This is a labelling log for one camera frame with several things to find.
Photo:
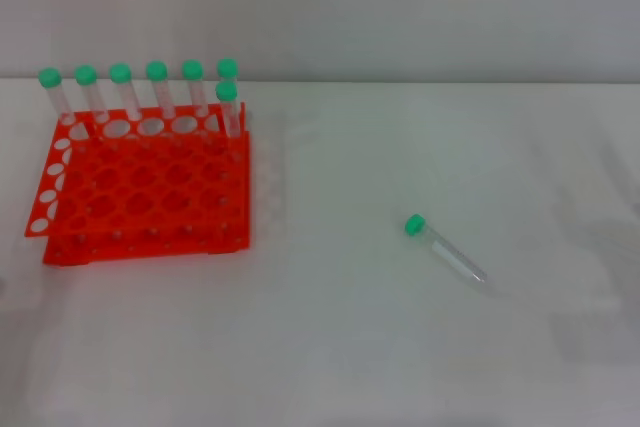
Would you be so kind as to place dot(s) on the orange plastic test tube rack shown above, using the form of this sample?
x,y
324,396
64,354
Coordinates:
x,y
150,182

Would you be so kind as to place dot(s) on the clear tube with green cap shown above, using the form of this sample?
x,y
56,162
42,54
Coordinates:
x,y
226,91
50,78
227,67
156,71
121,73
86,75
414,225
192,70

